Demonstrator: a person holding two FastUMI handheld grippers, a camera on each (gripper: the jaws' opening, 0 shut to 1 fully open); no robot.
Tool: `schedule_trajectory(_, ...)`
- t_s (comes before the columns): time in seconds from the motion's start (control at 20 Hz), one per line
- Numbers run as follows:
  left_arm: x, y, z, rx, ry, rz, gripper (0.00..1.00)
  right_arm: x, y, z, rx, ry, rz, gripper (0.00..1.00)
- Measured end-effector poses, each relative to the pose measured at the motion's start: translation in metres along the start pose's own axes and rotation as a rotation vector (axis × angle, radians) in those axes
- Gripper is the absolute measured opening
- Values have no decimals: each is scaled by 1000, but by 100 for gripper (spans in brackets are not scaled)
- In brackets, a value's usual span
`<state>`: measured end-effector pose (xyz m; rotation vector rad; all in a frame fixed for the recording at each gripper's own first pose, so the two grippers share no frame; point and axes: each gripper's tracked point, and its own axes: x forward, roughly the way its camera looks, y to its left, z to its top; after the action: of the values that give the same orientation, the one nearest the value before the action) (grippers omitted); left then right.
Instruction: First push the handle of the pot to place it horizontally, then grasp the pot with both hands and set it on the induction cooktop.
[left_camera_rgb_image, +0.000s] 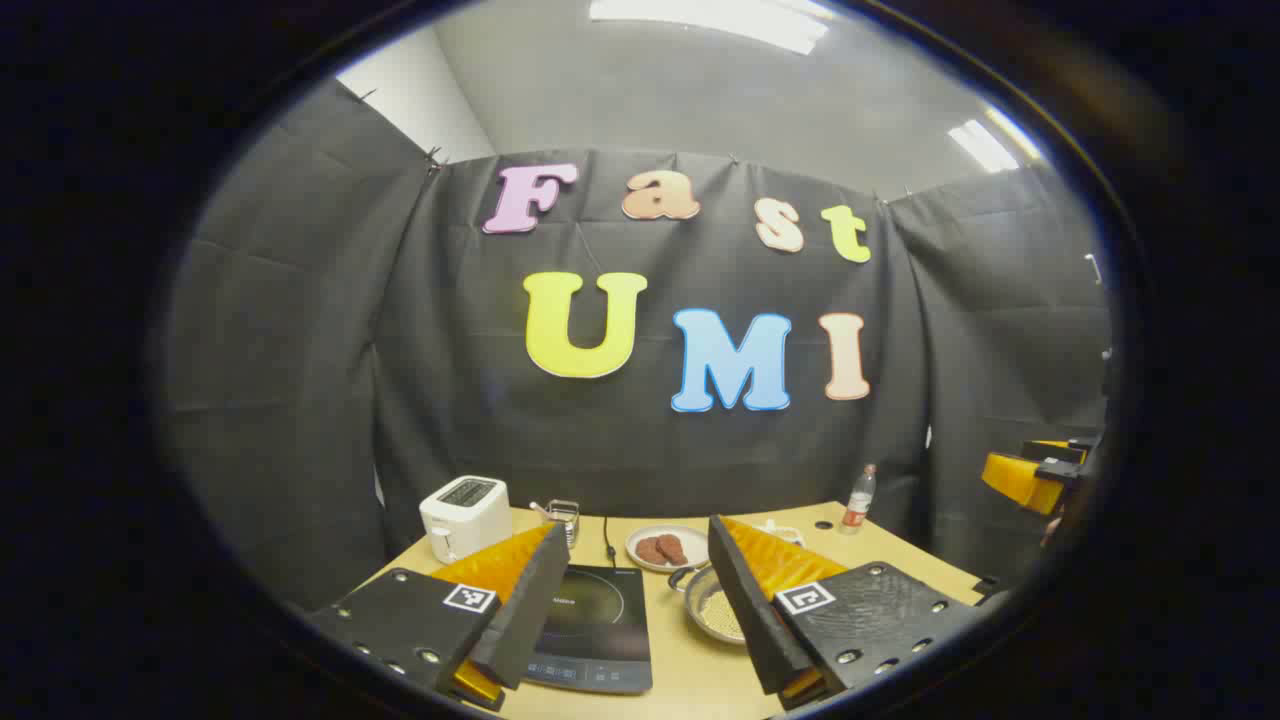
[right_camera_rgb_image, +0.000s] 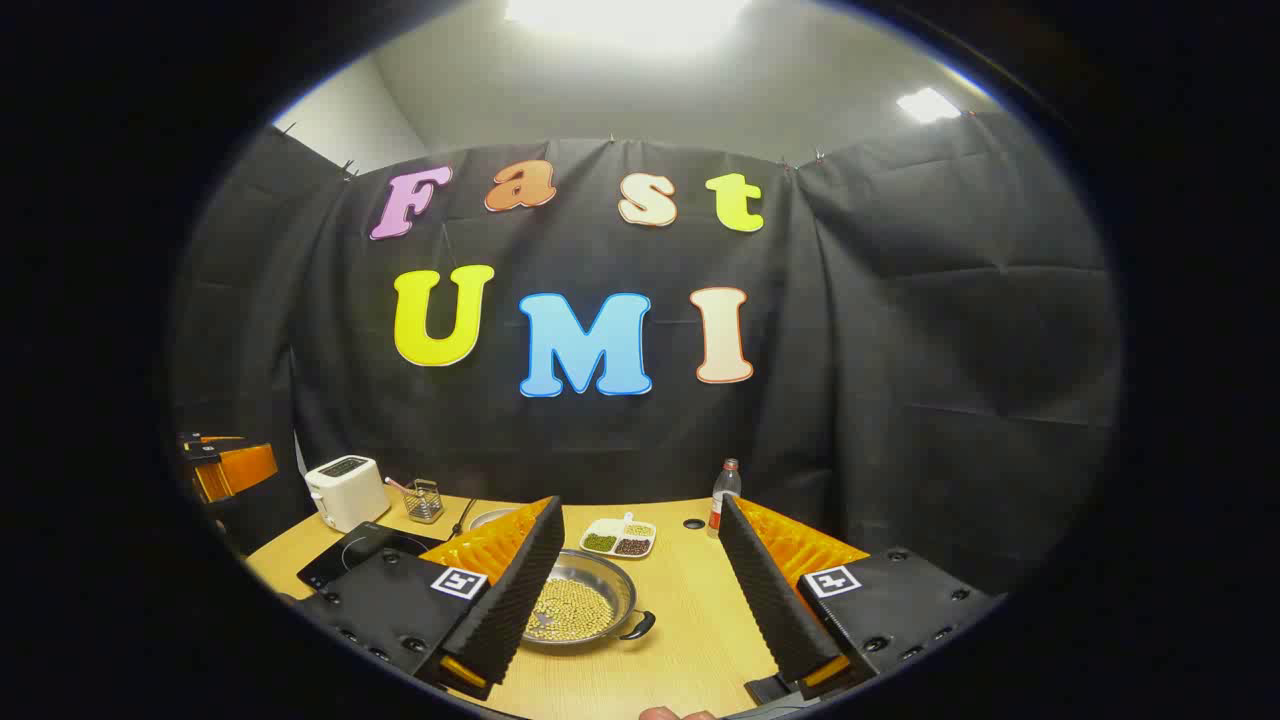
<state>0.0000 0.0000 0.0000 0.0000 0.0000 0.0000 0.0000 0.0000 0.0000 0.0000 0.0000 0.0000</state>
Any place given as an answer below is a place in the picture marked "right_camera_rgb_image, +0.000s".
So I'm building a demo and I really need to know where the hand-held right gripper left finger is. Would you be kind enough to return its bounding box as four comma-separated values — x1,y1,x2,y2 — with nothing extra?
297,495,566,701

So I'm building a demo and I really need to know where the small wire basket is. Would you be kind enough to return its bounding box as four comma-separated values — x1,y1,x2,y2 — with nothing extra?
403,479,445,524

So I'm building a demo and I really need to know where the clear water bottle red label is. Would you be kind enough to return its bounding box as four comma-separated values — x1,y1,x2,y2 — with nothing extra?
708,458,743,539

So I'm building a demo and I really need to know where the pile of soybeans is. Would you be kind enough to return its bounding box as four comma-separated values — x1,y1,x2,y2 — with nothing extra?
527,578,616,643

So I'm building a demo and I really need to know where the steel pot with black handles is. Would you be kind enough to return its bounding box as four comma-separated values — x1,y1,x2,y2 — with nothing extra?
518,548,658,658

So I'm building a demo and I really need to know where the white toaster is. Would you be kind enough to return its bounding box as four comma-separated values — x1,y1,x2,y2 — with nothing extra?
305,456,392,534

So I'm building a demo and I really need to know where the large ceiling light panel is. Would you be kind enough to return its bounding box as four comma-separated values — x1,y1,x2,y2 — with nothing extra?
503,0,751,51

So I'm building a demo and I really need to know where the black induction cooktop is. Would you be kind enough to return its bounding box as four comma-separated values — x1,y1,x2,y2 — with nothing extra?
297,522,446,593

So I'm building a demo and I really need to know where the white divided dish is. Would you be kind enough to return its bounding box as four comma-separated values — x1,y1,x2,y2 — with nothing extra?
580,512,658,559

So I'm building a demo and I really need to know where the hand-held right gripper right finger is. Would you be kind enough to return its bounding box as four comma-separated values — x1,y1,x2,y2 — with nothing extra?
718,495,1001,706

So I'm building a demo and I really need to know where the small ceiling light panel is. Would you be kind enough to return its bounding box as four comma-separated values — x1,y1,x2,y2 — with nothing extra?
896,87,963,124

